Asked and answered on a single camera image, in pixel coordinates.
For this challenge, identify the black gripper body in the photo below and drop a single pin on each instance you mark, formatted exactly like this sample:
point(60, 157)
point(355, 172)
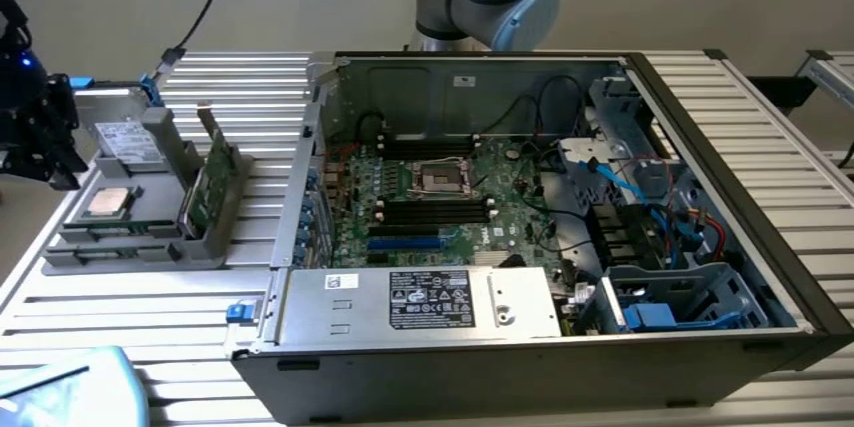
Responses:
point(16, 72)

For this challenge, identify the black RAM slot bank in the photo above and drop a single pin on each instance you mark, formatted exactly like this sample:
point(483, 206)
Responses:
point(427, 145)
point(435, 212)

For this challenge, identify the small disk with white label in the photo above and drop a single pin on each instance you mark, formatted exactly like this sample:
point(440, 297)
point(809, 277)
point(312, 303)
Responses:
point(128, 143)

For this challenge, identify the silver drive with blue tabs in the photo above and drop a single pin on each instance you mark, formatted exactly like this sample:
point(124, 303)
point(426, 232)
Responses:
point(107, 102)

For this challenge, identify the CPU with silver lid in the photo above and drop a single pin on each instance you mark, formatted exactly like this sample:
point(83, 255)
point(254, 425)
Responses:
point(107, 203)

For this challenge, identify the green graphics card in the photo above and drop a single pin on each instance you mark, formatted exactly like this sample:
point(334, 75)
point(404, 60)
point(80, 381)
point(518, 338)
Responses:
point(215, 182)

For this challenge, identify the grey parts rack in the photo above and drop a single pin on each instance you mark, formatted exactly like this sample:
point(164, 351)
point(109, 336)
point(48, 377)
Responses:
point(220, 247)

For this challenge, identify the blue case latch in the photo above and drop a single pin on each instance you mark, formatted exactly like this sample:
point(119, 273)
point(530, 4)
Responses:
point(240, 312)

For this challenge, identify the blurred light blue object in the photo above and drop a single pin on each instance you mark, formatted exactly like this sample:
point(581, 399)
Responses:
point(73, 392)

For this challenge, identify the black expansion slot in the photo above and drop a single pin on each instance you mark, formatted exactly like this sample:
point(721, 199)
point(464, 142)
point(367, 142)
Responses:
point(404, 231)

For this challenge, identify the blue expansion slot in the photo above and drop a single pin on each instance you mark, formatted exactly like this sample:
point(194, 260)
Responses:
point(404, 244)

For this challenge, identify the silver power supply unit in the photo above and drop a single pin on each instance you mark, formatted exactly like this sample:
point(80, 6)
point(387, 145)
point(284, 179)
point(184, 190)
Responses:
point(374, 304)

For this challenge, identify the green motherboard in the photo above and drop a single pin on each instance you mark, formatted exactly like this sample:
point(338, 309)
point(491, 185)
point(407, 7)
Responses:
point(467, 237)

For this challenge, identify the small silver heatsink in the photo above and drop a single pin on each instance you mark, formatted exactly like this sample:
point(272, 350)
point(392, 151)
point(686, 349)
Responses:
point(492, 259)

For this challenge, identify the metal disk bay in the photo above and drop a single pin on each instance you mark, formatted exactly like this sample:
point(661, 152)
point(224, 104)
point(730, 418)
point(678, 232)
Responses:
point(601, 152)

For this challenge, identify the open black PC case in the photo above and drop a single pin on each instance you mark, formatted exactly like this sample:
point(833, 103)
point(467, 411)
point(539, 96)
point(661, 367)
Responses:
point(507, 382)

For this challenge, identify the grey drive cage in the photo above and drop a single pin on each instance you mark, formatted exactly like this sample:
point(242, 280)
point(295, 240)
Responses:
point(707, 292)

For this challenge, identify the metal slat side table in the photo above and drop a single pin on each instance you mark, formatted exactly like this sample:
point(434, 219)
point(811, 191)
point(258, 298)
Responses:
point(830, 72)

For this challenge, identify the CPU socket with metal frame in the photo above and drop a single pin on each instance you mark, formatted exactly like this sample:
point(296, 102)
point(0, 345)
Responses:
point(435, 178)

